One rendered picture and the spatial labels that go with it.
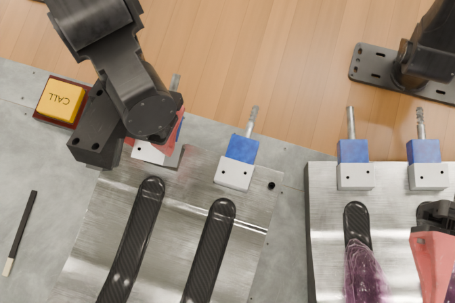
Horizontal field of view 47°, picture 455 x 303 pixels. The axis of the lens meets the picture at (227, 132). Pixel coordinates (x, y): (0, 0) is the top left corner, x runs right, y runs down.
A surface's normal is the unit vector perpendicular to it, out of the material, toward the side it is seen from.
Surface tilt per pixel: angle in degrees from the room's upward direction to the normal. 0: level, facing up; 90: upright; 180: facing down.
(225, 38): 0
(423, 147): 0
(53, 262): 0
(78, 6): 16
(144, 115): 69
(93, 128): 22
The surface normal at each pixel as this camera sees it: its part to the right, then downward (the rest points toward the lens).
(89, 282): 0.10, -0.61
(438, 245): -0.13, 0.12
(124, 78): -0.20, -0.54
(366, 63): -0.03, -0.25
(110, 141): 0.93, 0.21
